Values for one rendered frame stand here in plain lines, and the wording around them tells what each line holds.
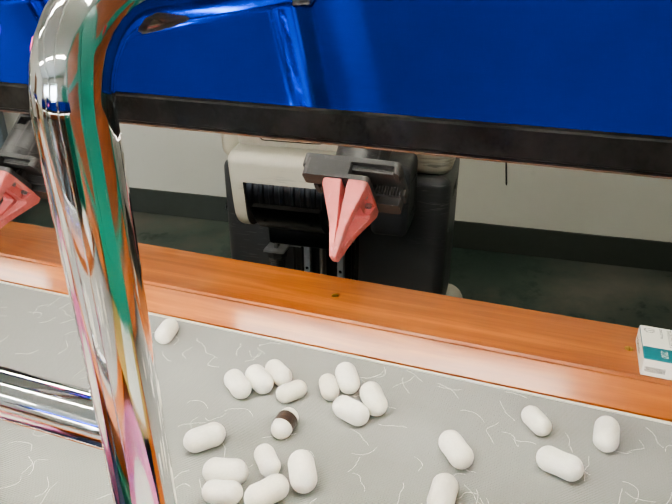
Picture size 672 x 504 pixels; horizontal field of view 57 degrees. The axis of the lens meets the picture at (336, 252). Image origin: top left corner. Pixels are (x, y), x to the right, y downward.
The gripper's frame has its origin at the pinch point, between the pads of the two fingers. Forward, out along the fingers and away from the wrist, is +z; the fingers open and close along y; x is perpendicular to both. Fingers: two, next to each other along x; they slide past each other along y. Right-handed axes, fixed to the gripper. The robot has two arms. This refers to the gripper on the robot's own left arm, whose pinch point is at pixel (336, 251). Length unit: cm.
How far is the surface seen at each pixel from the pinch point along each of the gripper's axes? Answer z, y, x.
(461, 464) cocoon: 17.0, 15.8, -1.5
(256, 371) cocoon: 13.2, -4.7, 0.6
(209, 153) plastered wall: -98, -126, 159
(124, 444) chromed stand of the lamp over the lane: 21.7, 6.4, -34.3
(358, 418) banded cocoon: 15.3, 6.4, -0.4
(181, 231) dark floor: -64, -134, 171
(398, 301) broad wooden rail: 0.4, 4.8, 11.6
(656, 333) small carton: -0.5, 31.1, 9.8
